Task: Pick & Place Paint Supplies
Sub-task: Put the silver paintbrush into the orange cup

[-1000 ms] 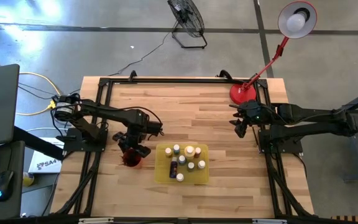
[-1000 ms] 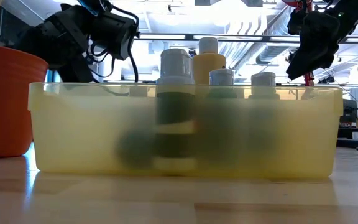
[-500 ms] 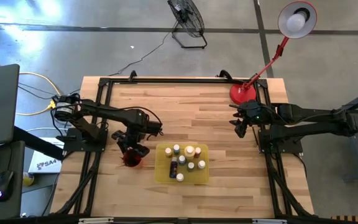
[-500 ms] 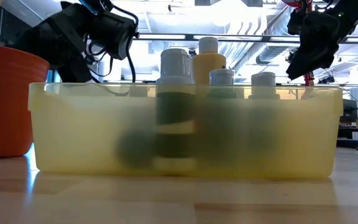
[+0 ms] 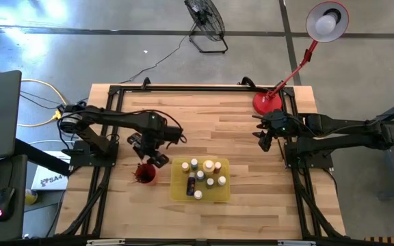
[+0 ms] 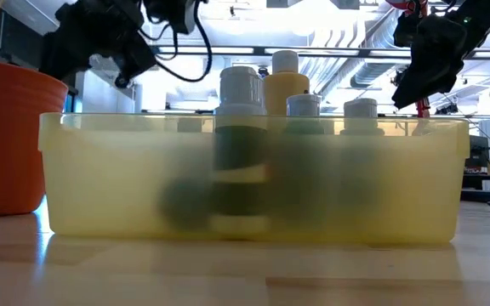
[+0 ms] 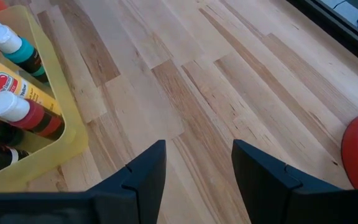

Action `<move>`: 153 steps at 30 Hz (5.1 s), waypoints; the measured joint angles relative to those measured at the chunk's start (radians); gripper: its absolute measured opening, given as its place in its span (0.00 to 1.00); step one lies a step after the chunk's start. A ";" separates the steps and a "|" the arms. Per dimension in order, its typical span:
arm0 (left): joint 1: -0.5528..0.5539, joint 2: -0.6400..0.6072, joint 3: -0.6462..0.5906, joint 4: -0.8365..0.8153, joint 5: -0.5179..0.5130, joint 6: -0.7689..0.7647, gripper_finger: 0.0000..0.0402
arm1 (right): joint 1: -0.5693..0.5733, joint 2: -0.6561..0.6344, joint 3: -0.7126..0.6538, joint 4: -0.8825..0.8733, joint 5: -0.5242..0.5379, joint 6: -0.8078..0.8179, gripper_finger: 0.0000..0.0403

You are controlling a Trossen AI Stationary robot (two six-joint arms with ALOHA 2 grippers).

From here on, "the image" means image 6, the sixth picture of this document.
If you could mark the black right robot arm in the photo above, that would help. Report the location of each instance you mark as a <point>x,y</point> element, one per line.
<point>487,21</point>

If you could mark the dark green paint bottle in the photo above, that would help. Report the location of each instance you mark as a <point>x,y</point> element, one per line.
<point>303,104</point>

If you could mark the brown striped paint bottle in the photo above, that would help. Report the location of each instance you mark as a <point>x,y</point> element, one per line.
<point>241,89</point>

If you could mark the yellow translucent plastic bin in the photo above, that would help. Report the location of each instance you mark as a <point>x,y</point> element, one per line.
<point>100,183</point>

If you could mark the black hanging ceiling device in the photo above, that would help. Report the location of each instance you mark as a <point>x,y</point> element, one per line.
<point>447,109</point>

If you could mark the black monitor on stand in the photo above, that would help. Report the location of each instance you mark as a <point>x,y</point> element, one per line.
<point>479,153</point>

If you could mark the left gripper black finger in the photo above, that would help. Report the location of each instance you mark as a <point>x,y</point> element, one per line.
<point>138,57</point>

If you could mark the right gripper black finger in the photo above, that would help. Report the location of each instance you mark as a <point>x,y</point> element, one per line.
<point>419,85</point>

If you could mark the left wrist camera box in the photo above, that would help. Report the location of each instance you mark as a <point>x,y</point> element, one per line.
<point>172,15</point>

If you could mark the black and white paint bottle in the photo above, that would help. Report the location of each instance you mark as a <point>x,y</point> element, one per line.
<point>360,111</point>

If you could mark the large yellow paint bottle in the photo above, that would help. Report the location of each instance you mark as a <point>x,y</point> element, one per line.
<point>285,91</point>

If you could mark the silver ceiling air duct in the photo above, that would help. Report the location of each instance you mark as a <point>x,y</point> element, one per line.
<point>368,72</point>

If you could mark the black ceiling camera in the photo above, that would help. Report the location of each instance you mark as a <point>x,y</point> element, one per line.
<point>122,81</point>

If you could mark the long ceiling light strip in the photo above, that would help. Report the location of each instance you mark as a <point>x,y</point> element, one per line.
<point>236,50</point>

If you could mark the red plastic cup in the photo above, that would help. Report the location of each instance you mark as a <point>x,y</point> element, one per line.
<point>11,140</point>

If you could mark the red desk lamp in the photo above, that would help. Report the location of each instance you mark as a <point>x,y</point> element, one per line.
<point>422,108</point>

